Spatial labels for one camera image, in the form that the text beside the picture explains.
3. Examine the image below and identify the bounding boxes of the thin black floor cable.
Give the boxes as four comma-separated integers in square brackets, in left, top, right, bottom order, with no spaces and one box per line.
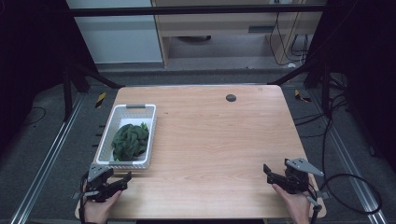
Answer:
[21,105,48,127]

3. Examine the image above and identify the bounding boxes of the white plastic basket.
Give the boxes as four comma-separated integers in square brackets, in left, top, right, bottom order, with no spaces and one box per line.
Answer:
[95,104,158,171]

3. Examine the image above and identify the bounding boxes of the black horizontal frame bar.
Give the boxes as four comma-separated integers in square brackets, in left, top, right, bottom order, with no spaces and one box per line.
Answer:
[65,4,329,18]

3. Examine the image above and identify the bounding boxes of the light wooden desk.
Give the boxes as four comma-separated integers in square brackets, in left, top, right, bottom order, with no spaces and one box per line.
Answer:
[150,0,329,68]

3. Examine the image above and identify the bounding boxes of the yellow black floor tape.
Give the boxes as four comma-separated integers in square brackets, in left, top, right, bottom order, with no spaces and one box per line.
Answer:
[293,89,313,104]
[94,91,107,109]

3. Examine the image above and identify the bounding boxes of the person's left hand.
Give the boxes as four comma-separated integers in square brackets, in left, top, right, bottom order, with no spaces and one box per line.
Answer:
[82,189,123,224]

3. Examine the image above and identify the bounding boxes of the black metal stand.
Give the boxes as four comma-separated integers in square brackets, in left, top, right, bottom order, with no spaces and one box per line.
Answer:
[61,55,126,123]
[266,51,333,118]

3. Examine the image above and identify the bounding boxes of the green leafy vegetable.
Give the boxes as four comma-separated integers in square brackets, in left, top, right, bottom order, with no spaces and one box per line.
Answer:
[110,121,150,162]

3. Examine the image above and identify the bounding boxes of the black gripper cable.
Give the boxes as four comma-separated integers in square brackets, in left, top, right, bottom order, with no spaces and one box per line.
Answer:
[78,172,91,224]
[309,173,383,224]

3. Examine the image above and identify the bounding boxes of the white cabinet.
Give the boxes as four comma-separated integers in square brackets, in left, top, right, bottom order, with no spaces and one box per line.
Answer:
[65,0,164,65]

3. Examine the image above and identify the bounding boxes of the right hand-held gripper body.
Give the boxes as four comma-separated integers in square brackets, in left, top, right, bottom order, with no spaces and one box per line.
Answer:
[280,157,330,213]

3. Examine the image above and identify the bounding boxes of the person's right hand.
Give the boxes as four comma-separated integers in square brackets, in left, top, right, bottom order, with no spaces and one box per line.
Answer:
[271,183,313,224]

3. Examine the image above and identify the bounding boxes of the black floor cables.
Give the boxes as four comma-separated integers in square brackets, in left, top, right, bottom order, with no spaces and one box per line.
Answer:
[293,74,354,140]

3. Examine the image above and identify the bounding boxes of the hanging black cables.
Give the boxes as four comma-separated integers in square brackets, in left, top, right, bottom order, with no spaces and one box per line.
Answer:
[268,11,310,67]

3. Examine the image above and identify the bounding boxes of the aluminium floor rail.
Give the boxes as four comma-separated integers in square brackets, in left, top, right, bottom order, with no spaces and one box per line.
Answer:
[307,89,389,224]
[8,92,86,224]

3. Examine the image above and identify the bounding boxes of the black curtain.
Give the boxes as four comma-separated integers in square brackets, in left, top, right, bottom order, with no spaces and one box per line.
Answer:
[305,0,396,173]
[0,0,98,154]

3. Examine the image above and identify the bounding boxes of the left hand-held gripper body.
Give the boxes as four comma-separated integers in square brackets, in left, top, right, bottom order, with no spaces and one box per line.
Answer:
[72,163,115,203]

